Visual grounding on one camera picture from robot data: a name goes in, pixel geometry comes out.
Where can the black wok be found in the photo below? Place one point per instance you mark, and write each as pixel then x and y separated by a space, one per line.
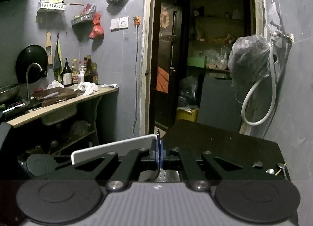
pixel 29 57

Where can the row of condiment bottles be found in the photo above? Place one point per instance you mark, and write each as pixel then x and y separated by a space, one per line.
pixel 66 74

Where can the red plastic bag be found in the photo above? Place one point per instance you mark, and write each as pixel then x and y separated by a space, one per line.
pixel 96 30

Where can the metal bowl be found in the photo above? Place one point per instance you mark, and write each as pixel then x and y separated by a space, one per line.
pixel 8 92

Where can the sink basin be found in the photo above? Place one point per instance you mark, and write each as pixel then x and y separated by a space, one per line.
pixel 58 116

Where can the wooden lower shelf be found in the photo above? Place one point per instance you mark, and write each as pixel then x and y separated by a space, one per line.
pixel 78 140

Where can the grey metal wall rack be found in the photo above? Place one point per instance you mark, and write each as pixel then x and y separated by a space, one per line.
pixel 82 21

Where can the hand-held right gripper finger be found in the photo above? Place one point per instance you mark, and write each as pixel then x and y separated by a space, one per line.
pixel 156 158
pixel 162 158

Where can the red white packet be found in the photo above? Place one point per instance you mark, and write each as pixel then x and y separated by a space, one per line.
pixel 89 8

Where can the dark door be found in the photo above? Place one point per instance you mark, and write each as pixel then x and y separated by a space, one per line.
pixel 173 52

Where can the green yellow cloth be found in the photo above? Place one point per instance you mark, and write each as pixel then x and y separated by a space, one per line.
pixel 58 62

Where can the green box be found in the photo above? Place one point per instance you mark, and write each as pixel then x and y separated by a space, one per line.
pixel 196 62

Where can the white perforated utensil basket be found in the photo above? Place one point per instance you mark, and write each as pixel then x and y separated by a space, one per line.
pixel 110 144

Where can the white cloth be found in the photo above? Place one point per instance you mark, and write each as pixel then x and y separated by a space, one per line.
pixel 86 88
pixel 55 84

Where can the gooseneck sink faucet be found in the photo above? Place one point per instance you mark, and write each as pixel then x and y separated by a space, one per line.
pixel 27 81

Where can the metal kitchen tool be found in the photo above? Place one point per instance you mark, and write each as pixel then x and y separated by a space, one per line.
pixel 281 166

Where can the white tube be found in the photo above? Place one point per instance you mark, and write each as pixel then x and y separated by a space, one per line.
pixel 110 85

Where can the plastic bag with dark contents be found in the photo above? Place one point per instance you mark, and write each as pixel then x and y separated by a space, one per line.
pixel 247 59

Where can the door poster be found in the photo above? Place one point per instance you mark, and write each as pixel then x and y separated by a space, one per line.
pixel 162 80

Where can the white wall switch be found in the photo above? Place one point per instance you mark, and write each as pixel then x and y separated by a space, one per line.
pixel 119 23

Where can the wooden shelf unit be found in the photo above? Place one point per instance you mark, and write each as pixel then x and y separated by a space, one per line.
pixel 210 42

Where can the yellow container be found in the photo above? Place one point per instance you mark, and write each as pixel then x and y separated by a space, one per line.
pixel 187 116

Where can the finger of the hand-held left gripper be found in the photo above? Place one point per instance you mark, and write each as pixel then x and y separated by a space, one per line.
pixel 68 163

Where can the clear hanging plastic bag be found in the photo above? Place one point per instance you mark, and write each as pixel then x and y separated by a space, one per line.
pixel 273 12

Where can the orange wall hook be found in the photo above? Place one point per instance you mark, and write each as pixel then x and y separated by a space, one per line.
pixel 137 20

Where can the dark wooden cutting board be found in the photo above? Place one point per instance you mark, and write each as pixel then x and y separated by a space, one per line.
pixel 61 94

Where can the metal wall faucet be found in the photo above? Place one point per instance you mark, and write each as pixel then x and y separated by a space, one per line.
pixel 281 34

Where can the black plastic bags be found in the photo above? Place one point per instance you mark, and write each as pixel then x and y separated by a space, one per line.
pixel 188 91

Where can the clear bags of food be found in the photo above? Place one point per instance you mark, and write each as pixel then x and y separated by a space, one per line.
pixel 220 57

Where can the kitchen knife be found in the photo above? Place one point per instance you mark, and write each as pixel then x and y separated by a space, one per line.
pixel 50 95

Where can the wooden hanging board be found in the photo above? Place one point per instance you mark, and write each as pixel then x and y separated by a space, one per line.
pixel 49 45

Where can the grey cabinet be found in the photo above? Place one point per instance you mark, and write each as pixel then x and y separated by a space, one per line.
pixel 217 103

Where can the wooden kitchen counter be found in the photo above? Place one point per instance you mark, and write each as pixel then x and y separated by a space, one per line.
pixel 102 92

